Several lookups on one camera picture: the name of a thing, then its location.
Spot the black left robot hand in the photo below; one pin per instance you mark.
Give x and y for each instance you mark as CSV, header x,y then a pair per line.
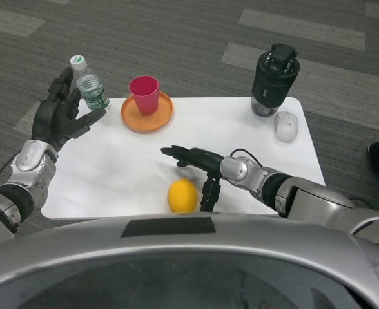
x,y
52,122

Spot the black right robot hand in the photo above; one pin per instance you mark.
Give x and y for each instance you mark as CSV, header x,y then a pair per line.
x,y
205,159

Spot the yellow lemon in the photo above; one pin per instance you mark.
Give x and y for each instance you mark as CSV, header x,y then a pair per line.
x,y
182,196

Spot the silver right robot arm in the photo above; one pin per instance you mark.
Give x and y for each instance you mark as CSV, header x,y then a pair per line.
x,y
273,186

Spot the clear plastic water bottle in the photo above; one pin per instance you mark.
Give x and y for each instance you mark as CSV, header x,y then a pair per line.
x,y
91,90

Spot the orange round plate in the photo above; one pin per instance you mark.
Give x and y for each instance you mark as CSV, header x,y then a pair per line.
x,y
133,120

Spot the white computer mouse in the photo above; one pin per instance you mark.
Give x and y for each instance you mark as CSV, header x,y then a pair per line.
x,y
286,127

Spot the red plastic cup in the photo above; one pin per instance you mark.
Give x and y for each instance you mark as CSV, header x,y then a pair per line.
x,y
146,95

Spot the silver robot chest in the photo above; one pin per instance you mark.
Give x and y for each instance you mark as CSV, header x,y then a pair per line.
x,y
189,264

